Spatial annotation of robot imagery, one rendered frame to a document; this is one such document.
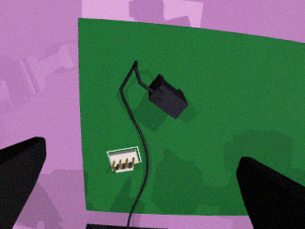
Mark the black cable with plug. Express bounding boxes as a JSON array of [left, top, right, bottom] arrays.
[[119, 61, 188, 229]]

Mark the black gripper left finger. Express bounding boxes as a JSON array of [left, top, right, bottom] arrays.
[[0, 136, 47, 229]]

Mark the green circuit board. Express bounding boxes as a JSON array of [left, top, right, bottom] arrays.
[[77, 18, 305, 217]]

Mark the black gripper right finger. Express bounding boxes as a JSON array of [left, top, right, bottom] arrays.
[[236, 156, 305, 229]]

